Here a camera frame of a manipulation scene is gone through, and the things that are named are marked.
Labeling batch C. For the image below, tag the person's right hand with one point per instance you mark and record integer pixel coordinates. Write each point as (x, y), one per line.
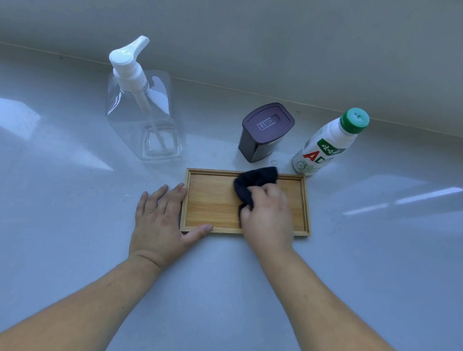
(270, 217)

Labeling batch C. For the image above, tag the person's left hand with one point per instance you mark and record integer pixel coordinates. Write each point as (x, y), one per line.
(156, 227)

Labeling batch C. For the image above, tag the dark blue cloth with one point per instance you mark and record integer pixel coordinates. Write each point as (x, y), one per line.
(254, 180)

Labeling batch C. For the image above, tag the wooden tray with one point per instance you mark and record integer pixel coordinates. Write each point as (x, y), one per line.
(211, 199)

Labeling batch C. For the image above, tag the dark purple lidded container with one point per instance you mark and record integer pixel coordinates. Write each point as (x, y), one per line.
(264, 125)

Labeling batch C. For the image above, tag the white bottle green cap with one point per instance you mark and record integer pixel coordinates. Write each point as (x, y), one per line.
(328, 141)

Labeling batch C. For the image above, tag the clear pump dispenser bottle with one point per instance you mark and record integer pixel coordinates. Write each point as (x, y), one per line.
(125, 61)

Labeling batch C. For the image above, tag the person's left forearm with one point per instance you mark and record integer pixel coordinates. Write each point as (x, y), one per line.
(76, 308)

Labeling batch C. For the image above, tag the person's right forearm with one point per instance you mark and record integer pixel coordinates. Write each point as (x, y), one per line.
(325, 311)

